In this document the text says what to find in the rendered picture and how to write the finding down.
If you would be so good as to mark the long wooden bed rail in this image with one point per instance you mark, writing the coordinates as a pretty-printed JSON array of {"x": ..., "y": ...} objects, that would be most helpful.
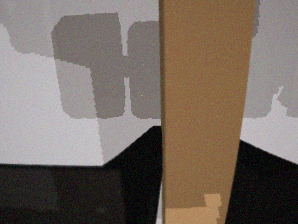
[{"x": 205, "y": 49}]

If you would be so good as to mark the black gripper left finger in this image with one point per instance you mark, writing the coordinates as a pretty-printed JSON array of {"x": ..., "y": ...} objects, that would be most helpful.
[{"x": 125, "y": 190}]

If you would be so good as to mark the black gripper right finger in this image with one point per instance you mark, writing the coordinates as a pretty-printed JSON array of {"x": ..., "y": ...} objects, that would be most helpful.
[{"x": 264, "y": 188}]

